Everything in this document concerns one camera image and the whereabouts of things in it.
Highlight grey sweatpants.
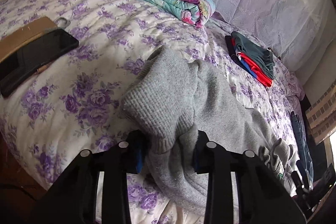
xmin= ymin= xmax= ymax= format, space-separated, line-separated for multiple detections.
xmin=120 ymin=46 xmax=298 ymax=215

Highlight dark blue jeans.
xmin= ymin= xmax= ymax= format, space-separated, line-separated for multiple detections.
xmin=290 ymin=111 xmax=314 ymax=189

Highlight purple floral bedspread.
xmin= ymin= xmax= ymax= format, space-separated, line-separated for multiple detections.
xmin=1 ymin=0 xmax=304 ymax=189

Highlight striped beige curtain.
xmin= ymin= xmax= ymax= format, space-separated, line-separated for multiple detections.
xmin=306 ymin=83 xmax=336 ymax=144

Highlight stack of folded clothes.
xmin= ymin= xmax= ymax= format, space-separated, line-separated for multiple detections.
xmin=225 ymin=31 xmax=274 ymax=88

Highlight black smartphone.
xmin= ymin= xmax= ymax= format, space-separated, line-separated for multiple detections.
xmin=1 ymin=29 xmax=79 ymax=98

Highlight gold flat box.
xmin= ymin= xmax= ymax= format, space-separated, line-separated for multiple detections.
xmin=0 ymin=16 xmax=58 ymax=62

